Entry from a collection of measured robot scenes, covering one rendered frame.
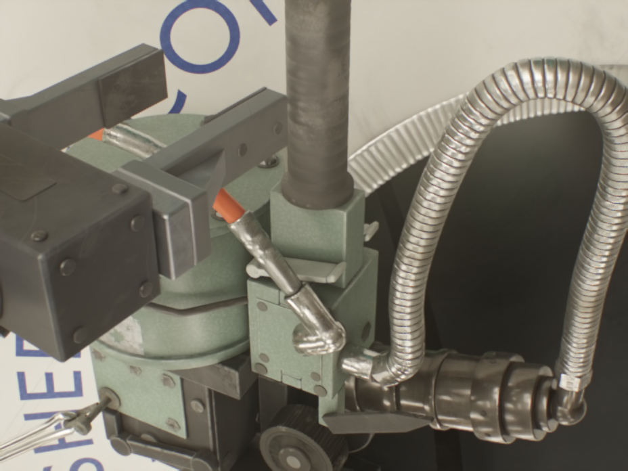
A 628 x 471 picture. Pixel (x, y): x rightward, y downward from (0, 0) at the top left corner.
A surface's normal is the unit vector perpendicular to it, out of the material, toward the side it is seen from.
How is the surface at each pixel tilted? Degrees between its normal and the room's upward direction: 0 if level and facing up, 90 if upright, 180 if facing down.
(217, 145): 129
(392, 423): 47
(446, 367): 96
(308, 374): 58
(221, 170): 151
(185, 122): 115
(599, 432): 84
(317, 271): 106
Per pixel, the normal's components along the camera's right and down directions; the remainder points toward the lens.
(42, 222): 0.00, -0.81
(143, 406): -0.46, 0.52
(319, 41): 0.07, 0.58
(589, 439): -0.46, -0.73
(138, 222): 0.80, 0.36
